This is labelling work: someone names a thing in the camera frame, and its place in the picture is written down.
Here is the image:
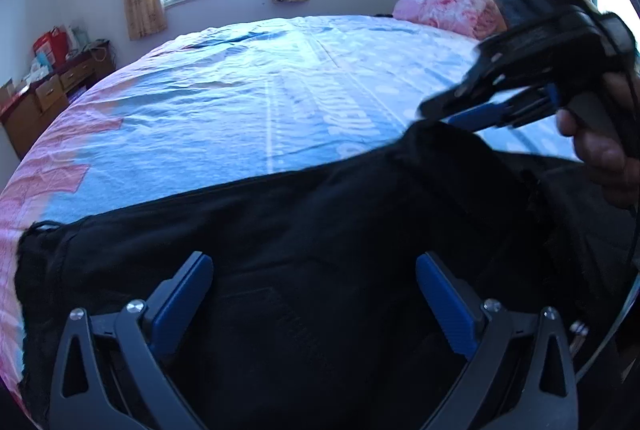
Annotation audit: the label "person's right hand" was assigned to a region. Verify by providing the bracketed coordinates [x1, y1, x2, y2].
[556, 70, 640, 208]

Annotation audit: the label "black pants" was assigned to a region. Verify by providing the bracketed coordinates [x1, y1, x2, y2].
[14, 122, 640, 430]

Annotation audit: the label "red gift bag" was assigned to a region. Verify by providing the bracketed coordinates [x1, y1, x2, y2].
[33, 26, 69, 66]

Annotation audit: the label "wooden desk with drawers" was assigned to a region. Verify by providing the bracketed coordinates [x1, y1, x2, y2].
[0, 41, 117, 161]

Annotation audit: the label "pink pillow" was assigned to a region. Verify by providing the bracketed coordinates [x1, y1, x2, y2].
[392, 0, 508, 41]

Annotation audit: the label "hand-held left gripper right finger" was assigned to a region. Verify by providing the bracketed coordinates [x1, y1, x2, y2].
[415, 252, 581, 430]

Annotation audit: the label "bed with patterned sheet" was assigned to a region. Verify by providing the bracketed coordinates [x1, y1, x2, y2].
[0, 14, 586, 430]

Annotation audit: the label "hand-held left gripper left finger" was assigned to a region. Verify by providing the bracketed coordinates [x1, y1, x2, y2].
[47, 251, 215, 430]

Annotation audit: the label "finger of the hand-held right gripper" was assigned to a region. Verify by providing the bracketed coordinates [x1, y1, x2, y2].
[419, 60, 511, 120]
[447, 82, 560, 132]

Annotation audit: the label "white paper bag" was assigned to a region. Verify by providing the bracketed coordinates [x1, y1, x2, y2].
[67, 25, 91, 52]

